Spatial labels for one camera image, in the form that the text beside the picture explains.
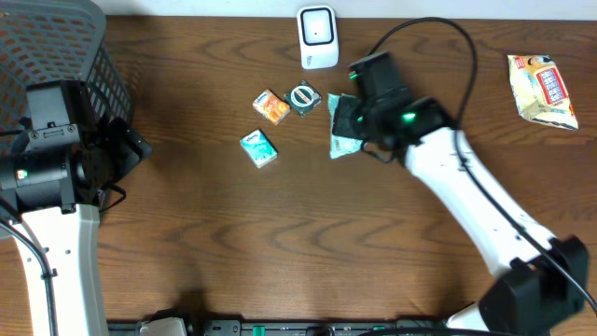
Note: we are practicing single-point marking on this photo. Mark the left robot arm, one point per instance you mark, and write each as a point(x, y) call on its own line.
point(52, 190)

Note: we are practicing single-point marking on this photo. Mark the yellow snack bag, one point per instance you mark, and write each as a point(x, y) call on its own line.
point(539, 91)

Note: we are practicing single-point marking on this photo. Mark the teal Kleenex tissue packet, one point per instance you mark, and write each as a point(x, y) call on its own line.
point(258, 148)

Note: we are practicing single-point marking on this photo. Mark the dark grey plastic basket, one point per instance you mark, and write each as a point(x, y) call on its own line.
point(56, 71)

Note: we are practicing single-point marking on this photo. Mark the orange tissue packet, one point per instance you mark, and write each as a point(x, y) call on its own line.
point(271, 107)

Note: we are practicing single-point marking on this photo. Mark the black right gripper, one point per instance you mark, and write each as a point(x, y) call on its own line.
point(339, 126)

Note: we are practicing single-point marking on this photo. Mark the teal wipes packet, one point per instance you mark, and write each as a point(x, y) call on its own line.
point(339, 145)

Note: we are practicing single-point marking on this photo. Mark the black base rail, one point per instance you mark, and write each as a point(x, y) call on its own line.
point(235, 325)

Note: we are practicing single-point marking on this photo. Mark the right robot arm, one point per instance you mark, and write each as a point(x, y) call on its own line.
point(540, 280)

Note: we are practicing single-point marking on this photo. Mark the white barcode scanner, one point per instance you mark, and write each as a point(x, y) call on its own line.
point(318, 37)

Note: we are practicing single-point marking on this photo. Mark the dark green round-logo packet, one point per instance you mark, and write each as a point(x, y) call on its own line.
point(304, 98)

